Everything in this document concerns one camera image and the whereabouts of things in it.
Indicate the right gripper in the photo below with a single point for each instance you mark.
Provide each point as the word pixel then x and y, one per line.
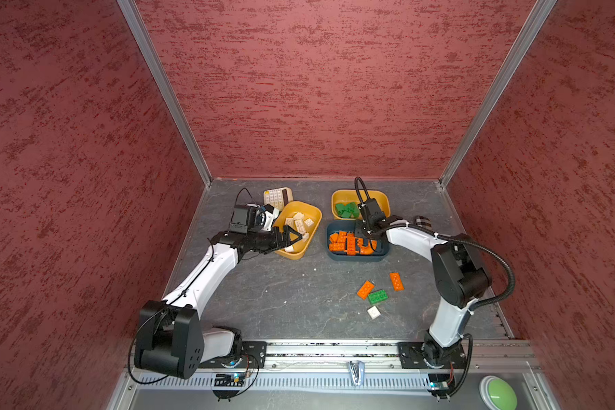
pixel 358 229

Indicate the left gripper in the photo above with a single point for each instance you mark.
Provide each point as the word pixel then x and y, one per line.
pixel 278 243

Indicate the orange long lego chassis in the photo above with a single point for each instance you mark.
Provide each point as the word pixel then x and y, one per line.
pixel 350 244

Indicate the white 2x4 lego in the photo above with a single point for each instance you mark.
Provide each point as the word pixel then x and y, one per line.
pixel 289 223
pixel 300 226

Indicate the green 2x4 lego plate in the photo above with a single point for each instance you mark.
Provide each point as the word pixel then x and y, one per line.
pixel 355 210

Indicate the orange 2x4 lego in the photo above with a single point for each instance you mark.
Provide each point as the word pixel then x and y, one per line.
pixel 337 248

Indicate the green 2x3 lego plate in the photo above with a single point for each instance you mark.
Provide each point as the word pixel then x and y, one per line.
pixel 377 297

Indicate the orange curved lego piece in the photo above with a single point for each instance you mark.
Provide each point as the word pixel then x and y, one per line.
pixel 367 248

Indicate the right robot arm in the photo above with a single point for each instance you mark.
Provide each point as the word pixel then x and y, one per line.
pixel 458 273

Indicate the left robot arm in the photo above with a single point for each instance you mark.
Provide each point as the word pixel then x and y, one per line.
pixel 170 339

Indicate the yellow tub left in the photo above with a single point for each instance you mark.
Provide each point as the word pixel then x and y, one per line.
pixel 310 212

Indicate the yellow tub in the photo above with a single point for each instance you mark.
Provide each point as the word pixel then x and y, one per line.
pixel 310 212
pixel 345 196

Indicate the dark teal tub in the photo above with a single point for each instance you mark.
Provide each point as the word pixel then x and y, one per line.
pixel 349 226

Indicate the yellow tub right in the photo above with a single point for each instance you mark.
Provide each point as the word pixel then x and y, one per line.
pixel 345 196

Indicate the cream calculator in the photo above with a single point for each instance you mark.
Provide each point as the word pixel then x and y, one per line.
pixel 278 198

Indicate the plaid checkered pouch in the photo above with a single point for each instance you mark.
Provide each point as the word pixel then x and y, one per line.
pixel 422 221

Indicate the white square lego lower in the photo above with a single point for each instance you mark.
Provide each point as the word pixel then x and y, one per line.
pixel 374 312

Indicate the metal clip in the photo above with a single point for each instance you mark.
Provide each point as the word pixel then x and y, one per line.
pixel 356 369

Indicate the left circuit board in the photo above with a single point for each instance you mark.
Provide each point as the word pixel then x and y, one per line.
pixel 229 380

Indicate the circuit board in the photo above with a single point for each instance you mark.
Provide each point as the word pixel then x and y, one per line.
pixel 440 382
pixel 229 380

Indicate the right circuit board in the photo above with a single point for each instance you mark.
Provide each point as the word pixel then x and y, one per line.
pixel 440 382

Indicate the green push button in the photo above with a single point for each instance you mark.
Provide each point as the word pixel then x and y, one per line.
pixel 497 394

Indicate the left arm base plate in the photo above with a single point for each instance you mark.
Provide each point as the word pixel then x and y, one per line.
pixel 245 354

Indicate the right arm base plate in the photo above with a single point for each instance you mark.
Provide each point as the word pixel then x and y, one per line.
pixel 415 355

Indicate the aluminium front rail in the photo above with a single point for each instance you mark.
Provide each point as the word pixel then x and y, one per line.
pixel 305 355

